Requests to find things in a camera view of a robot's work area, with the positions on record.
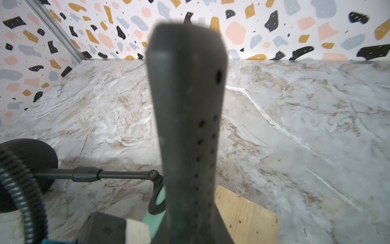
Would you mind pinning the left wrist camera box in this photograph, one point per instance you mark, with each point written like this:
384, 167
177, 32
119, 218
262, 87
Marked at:
101, 228

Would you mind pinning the wooden plank block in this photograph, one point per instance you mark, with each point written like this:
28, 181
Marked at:
246, 221

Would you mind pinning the black disc stand rod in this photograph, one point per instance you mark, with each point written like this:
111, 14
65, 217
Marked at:
41, 159

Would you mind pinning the mint green handle tool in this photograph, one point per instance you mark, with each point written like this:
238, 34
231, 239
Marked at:
156, 211

